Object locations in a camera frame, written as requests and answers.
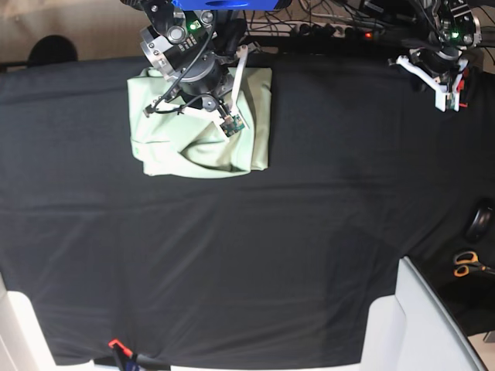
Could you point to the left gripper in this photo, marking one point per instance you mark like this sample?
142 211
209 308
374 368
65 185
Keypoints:
438 65

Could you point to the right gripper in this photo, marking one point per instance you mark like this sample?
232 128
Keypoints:
203 78

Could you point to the light green T-shirt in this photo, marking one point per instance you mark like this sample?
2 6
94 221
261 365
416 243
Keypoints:
190 147

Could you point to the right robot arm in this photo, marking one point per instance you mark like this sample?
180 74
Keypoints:
172 28

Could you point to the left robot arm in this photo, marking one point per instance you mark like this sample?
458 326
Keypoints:
441 33

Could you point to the right blue-red bar clamp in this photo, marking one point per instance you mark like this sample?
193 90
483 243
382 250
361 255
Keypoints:
463 88

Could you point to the blue-red bar clamp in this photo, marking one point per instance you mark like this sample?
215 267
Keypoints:
463 88
122 358

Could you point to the blue box on stand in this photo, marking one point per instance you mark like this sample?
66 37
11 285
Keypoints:
253 5

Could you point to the black tape roll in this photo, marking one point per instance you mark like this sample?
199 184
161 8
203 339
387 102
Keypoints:
479 225

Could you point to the black table cloth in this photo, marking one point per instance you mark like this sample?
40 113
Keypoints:
276 269

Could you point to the white bin right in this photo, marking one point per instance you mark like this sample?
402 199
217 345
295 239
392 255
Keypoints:
412 330

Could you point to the white bin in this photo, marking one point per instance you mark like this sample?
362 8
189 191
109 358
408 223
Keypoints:
23 345
412 330

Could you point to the bottom blue-red bar clamp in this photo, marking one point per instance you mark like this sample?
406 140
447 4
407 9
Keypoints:
122 358

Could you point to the white bin left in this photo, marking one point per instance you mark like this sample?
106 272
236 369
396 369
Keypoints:
23 345

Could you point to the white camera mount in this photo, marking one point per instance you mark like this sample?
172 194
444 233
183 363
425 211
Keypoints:
219 107
447 94

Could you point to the orange-handled scissors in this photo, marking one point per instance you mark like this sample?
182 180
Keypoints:
467 262

